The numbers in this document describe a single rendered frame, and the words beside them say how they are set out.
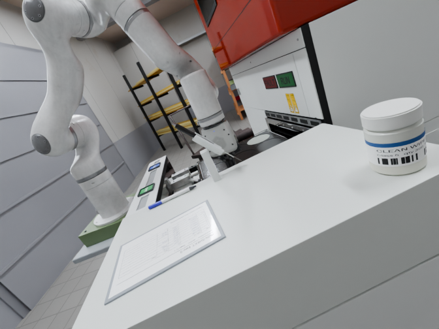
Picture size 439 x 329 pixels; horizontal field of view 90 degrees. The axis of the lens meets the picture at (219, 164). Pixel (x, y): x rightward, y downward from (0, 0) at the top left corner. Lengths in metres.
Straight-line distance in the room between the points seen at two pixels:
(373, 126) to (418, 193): 0.11
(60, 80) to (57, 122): 0.13
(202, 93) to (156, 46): 0.17
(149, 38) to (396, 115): 0.58
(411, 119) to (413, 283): 0.27
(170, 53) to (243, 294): 0.60
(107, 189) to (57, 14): 0.57
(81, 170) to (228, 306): 0.75
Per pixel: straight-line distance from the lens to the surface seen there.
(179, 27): 8.46
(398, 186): 0.39
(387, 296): 0.49
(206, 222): 0.43
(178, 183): 0.89
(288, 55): 0.74
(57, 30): 0.80
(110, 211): 1.00
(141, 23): 0.72
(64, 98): 0.89
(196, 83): 0.66
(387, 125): 0.37
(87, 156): 0.98
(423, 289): 0.54
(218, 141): 0.70
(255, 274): 0.33
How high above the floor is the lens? 1.19
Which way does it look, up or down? 20 degrees down
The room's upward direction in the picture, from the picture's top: 25 degrees counter-clockwise
